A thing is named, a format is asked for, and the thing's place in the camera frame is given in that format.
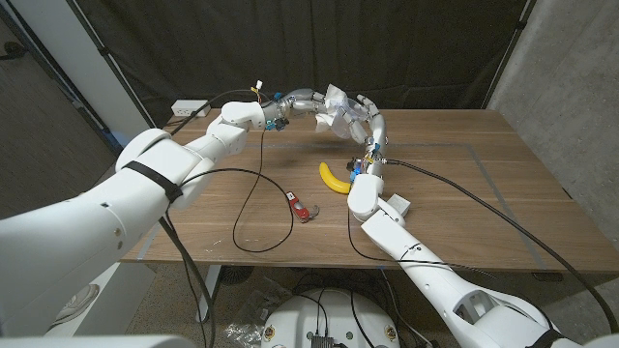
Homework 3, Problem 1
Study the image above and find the white tissue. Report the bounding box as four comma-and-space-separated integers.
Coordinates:
313, 83, 350, 135

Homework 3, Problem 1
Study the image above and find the white power strip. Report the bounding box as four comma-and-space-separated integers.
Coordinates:
170, 100, 212, 119

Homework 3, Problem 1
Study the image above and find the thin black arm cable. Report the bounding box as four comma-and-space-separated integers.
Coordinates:
177, 128, 295, 254
345, 206, 489, 280

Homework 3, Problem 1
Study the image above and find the crumpled clear plastic bag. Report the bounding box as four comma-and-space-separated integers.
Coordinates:
224, 277, 292, 347

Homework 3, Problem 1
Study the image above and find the clear plastic measuring cup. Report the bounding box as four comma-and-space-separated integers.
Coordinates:
329, 98, 372, 141

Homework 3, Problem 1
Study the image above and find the white sneaker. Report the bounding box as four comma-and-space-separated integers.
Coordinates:
47, 282, 102, 330

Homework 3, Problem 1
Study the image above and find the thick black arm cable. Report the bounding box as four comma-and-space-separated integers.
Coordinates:
159, 88, 266, 348
380, 158, 619, 335

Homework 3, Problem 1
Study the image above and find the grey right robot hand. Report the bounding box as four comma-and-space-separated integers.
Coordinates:
336, 93, 389, 170

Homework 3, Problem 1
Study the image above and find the white cube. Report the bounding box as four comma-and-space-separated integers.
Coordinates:
385, 192, 412, 218

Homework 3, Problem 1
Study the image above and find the yellow toy banana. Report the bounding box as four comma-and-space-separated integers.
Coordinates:
318, 161, 354, 195

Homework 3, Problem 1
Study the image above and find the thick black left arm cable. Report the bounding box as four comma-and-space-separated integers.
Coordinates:
159, 88, 266, 348

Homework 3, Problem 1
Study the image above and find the black backdrop stand pole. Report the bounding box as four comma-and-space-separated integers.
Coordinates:
481, 0, 538, 110
66, 0, 160, 135

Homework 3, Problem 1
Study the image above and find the black curtain backdrop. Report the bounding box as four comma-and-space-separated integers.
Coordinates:
67, 0, 538, 131

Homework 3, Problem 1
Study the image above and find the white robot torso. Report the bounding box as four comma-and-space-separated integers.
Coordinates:
260, 288, 401, 348

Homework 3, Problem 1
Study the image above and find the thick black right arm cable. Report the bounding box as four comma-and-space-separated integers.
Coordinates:
380, 158, 619, 335

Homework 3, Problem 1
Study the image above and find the red pocket knife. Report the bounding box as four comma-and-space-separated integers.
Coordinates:
283, 190, 321, 224

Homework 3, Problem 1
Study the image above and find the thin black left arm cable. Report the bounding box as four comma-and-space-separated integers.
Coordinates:
177, 128, 295, 254

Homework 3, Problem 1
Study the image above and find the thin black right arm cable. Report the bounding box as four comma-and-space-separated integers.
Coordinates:
345, 206, 489, 280

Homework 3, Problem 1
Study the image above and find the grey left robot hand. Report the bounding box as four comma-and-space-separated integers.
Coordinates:
263, 88, 342, 132

